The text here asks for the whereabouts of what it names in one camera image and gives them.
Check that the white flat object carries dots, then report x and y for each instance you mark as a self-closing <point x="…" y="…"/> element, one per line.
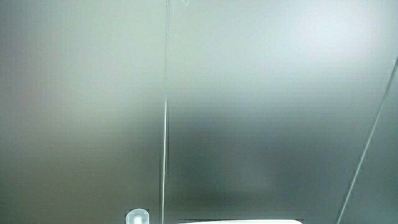
<point x="239" y="222"/>

